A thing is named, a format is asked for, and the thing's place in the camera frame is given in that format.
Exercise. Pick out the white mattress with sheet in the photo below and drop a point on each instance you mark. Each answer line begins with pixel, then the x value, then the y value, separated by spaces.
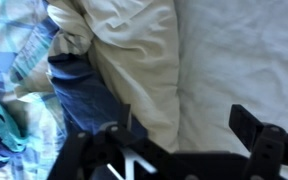
pixel 231 52

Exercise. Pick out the blue patterned duvet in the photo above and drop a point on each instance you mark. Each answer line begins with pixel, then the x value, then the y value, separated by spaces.
pixel 70 65

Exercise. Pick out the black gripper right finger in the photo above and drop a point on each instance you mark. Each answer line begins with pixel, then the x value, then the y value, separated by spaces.
pixel 266 142

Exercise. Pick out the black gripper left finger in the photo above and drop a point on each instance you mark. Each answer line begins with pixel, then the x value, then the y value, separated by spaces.
pixel 114 147

